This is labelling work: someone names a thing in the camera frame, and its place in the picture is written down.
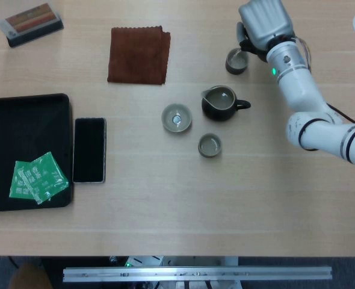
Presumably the black rectangular tray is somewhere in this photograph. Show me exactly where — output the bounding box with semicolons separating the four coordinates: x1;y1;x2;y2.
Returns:
0;93;75;213

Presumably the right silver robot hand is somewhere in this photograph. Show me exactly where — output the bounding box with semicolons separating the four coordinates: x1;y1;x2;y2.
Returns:
236;0;295;51

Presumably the green tea packet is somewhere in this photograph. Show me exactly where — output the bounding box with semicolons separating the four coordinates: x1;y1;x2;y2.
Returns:
17;151;69;205
8;161;37;200

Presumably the brown folded cloth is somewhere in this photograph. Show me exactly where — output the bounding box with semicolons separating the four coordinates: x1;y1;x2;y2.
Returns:
106;25;171;86

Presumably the dark teacup beige inside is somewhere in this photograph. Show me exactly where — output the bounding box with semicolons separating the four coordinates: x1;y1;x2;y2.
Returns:
197;132;223;158
224;49;249;75

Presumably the black ceramic pitcher with handle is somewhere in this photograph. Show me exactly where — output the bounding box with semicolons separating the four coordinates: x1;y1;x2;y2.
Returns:
200;85;252;122

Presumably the black smartphone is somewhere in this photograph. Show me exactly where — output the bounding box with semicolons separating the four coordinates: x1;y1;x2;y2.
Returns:
72;117;107;184

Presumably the grey ceramic tea strainer bowl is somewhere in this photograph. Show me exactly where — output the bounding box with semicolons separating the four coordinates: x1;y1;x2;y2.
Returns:
161;103;193;134

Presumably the aluminium profile rail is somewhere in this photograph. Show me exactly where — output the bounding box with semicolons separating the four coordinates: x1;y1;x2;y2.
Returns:
62;265;333;283

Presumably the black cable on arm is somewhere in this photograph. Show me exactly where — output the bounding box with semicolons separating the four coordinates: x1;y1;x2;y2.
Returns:
297;103;355;151

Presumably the brown rounded seat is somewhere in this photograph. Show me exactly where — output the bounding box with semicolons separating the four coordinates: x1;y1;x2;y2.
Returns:
8;263;54;289

